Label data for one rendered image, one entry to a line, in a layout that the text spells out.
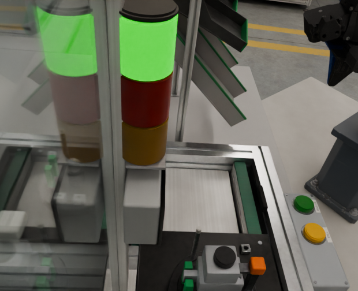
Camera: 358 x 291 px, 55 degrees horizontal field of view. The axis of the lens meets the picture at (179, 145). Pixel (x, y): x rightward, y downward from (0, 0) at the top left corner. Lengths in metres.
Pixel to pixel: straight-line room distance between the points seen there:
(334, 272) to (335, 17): 0.43
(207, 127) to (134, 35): 0.80
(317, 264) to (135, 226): 0.42
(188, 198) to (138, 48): 0.54
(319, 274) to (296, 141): 0.51
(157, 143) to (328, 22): 0.32
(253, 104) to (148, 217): 0.89
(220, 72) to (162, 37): 0.66
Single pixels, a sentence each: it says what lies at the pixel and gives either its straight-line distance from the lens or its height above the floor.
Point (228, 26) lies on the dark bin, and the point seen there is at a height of 1.21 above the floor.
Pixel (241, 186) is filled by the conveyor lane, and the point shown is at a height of 0.95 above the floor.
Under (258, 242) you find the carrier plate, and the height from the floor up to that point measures 0.97.
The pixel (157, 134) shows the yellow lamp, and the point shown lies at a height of 1.30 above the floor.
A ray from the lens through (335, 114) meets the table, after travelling 1.29.
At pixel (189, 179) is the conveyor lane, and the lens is 0.82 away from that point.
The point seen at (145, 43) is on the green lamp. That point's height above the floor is 1.39.
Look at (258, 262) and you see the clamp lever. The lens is 0.53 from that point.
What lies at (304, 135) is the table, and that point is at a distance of 1.14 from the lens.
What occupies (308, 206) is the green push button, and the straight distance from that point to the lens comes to 0.77.
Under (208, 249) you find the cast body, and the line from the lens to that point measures 0.51.
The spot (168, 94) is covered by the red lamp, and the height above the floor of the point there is 1.34.
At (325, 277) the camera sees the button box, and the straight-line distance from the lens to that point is 0.70.
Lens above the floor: 1.52
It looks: 42 degrees down
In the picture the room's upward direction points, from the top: 7 degrees clockwise
